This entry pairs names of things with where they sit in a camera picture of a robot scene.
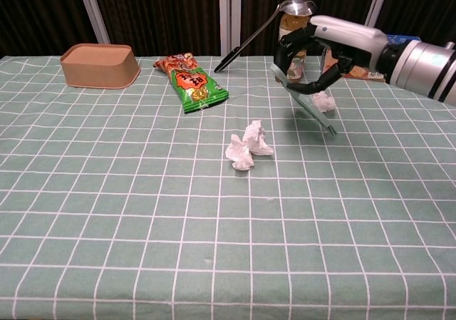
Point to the paper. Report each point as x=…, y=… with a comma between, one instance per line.
x=323, y=102
x=259, y=138
x=239, y=154

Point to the green orange snack bag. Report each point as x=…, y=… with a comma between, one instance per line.
x=194, y=85

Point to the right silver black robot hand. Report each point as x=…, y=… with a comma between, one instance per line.
x=349, y=40

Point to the glass jar yellow contents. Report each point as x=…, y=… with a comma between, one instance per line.
x=294, y=22

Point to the white double partition frame post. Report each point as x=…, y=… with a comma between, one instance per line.
x=229, y=13

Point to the blue cracker box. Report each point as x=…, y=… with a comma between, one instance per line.
x=360, y=73

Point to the green checked tablecloth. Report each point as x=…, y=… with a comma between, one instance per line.
x=142, y=209

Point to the brown paper food box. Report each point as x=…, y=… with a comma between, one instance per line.
x=99, y=68

